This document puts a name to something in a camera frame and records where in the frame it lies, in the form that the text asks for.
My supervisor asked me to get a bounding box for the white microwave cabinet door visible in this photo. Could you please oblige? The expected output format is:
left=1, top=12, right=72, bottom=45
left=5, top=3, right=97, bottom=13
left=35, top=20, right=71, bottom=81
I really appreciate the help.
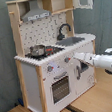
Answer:
left=74, top=0, right=96, bottom=12

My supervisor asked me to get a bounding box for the black faucet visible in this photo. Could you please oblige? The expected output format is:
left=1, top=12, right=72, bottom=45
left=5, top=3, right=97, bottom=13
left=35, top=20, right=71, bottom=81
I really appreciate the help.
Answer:
left=57, top=23, right=72, bottom=41

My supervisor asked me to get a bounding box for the black stovetop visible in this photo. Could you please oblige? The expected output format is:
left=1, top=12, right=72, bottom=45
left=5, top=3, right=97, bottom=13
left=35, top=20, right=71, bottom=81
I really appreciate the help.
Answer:
left=26, top=46, right=62, bottom=60

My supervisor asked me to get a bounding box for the wooden toy kitchen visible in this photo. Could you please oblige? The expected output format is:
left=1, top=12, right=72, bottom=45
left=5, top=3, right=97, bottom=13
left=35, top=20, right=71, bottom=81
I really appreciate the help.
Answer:
left=7, top=0, right=95, bottom=112

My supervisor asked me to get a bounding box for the silver range hood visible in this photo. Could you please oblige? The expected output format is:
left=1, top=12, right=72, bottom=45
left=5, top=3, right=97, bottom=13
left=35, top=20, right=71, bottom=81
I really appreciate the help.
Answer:
left=22, top=0, right=51, bottom=23

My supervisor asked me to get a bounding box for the right red stove knob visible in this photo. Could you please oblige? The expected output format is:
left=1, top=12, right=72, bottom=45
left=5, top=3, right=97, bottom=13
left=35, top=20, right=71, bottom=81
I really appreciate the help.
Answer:
left=64, top=57, right=71, bottom=63

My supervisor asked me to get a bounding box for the white fridge door with dispenser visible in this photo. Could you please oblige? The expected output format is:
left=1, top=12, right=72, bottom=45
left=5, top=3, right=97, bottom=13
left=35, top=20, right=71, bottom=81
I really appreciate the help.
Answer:
left=70, top=41, right=100, bottom=97

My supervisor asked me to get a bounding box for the red stove knob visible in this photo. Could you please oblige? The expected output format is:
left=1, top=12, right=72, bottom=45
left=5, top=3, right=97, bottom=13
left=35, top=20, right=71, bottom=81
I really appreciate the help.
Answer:
left=47, top=66, right=54, bottom=72
left=64, top=57, right=71, bottom=63

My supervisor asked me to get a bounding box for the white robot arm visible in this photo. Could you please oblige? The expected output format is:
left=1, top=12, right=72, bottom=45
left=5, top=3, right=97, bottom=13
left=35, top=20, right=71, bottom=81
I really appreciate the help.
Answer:
left=73, top=48, right=112, bottom=75

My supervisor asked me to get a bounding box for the white oven door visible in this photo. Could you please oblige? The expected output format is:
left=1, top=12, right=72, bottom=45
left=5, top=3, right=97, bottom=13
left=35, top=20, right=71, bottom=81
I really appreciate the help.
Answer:
left=41, top=63, right=80, bottom=112

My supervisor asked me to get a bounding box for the left red stove knob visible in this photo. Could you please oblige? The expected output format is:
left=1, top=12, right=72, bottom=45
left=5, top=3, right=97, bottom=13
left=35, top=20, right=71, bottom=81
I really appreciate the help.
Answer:
left=47, top=66, right=54, bottom=72

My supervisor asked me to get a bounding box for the silver cooking pot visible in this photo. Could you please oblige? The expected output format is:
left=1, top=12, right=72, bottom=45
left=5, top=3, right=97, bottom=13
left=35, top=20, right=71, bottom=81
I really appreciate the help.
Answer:
left=30, top=45, right=46, bottom=57

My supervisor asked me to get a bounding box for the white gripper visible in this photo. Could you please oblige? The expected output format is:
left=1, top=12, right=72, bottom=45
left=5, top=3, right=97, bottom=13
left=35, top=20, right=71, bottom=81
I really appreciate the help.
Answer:
left=73, top=52, right=94, bottom=66

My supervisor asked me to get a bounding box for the grey sink basin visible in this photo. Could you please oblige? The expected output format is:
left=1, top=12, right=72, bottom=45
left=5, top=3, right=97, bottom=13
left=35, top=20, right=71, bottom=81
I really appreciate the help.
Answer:
left=56, top=37, right=84, bottom=47

